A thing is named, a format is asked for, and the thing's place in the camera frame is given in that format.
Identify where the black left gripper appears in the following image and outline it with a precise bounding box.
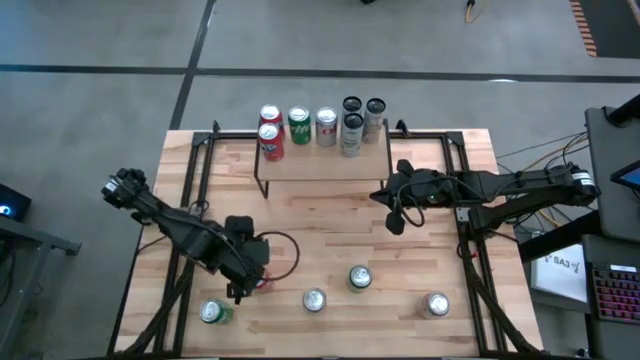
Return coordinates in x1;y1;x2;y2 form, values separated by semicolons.
214;234;274;305

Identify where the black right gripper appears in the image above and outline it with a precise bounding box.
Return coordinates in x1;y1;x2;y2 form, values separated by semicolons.
368;158;456;207

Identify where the red Fanta strawberry can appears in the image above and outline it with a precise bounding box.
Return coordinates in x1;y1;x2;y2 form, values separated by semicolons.
254;272;275;295
257;122;286;163
258;103;286;132

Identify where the slim Celsius Arctic Vibe can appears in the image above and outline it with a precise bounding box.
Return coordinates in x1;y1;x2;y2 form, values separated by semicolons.
341;95;365;117
361;97;387;145
340;112;365;159

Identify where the green Sprite can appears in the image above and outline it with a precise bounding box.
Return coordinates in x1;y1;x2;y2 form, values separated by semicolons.
347;264;374;294
198;298;235;326
287;105;312;146

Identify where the silver Diet Coke can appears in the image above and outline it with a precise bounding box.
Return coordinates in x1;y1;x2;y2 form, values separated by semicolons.
314;106;339;148
301;286;328;315
417;290;451;320

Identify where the white SA3 paper sign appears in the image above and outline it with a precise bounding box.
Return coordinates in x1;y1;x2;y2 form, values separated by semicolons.
528;242;590;305

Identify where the grey metal side table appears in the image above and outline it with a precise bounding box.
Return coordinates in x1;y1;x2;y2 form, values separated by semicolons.
0;214;84;360

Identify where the grey desk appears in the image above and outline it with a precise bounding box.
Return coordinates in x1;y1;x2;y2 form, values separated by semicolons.
583;106;640;245

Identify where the black device blue light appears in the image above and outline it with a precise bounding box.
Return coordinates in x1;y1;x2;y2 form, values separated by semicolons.
0;182;33;224

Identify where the black tablet blue screen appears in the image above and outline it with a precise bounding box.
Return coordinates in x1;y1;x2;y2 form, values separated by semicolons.
609;158;640;192

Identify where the backlit black keyboard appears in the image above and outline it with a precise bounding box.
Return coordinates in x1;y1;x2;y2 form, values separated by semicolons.
588;261;640;325

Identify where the black desk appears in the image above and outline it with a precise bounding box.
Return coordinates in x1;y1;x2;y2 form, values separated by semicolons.
517;208;640;360

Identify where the black mat orange edge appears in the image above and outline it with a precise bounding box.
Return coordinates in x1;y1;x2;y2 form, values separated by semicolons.
569;0;640;60

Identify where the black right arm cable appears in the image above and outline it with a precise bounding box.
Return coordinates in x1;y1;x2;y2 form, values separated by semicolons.
393;180;427;229

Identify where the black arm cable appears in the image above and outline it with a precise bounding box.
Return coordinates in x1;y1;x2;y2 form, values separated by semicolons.
393;180;427;229
254;230;301;282

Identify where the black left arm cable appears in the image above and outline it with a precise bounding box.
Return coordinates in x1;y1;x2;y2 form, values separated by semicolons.
254;230;301;282

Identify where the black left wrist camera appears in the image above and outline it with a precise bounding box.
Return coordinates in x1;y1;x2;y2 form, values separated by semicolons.
224;215;255;241

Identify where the yellow cable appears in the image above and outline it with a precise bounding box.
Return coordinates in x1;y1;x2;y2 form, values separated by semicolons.
538;207;562;229

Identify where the yellow cable plug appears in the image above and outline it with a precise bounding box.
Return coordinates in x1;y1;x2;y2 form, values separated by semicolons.
464;0;489;25

